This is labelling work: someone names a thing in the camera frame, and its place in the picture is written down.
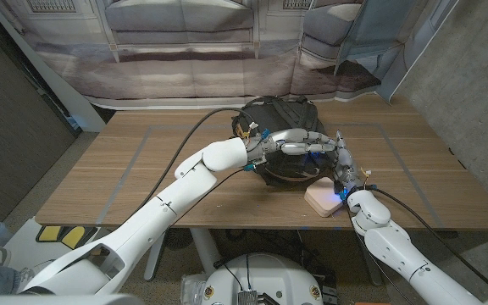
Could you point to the clear plastic container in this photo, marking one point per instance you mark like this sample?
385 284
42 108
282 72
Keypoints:
191 288

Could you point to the printed living room backdrop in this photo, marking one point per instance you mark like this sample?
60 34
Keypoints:
184 72

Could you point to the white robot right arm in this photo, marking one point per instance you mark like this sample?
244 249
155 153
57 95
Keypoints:
400 250

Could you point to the white table leg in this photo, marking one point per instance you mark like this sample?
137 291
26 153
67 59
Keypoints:
206 250
155 258

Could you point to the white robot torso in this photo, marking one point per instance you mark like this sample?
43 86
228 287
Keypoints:
265 275

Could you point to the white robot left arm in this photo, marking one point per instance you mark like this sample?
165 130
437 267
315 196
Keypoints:
163 207

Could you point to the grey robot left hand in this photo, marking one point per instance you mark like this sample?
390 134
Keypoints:
299 142

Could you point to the grey table leg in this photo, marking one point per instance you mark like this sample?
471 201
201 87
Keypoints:
373 273

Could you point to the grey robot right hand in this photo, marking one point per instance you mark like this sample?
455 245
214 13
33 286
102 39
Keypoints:
345 163

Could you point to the pink jewelry box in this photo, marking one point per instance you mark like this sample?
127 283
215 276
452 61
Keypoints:
322 197

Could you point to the black backpack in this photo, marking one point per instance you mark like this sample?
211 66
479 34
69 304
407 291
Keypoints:
286 116

